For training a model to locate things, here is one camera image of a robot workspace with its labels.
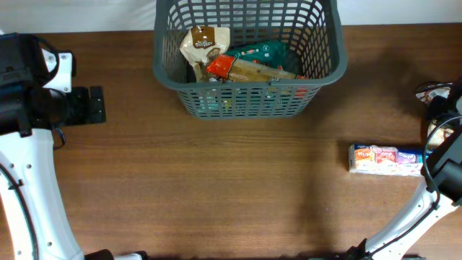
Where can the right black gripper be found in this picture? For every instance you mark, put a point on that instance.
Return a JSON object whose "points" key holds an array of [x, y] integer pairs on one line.
{"points": [[434, 106]]}

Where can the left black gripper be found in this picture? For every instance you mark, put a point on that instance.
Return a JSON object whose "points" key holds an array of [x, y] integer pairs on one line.
{"points": [[84, 113]]}

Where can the multicolour tissue multipack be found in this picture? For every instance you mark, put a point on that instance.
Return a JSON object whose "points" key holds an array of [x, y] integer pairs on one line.
{"points": [[385, 161]]}

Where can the beige brown snack pouch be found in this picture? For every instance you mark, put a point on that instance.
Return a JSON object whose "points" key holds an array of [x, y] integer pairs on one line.
{"points": [[201, 45]]}

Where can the orange spaghetti packet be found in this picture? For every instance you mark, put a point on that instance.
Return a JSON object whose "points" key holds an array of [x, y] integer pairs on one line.
{"points": [[239, 70]]}

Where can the green Nescafe coffee bag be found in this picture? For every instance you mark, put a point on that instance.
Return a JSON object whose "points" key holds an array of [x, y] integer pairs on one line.
{"points": [[269, 53]]}

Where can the teal wet wipes pack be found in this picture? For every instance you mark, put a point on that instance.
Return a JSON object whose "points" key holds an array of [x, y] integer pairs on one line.
{"points": [[207, 101]]}

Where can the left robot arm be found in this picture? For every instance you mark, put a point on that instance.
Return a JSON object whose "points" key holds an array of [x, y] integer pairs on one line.
{"points": [[37, 100]]}

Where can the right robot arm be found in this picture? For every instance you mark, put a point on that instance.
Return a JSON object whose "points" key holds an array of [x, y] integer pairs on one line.
{"points": [[438, 163]]}

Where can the grey plastic basket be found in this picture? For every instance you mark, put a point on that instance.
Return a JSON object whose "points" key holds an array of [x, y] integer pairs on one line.
{"points": [[310, 28]]}

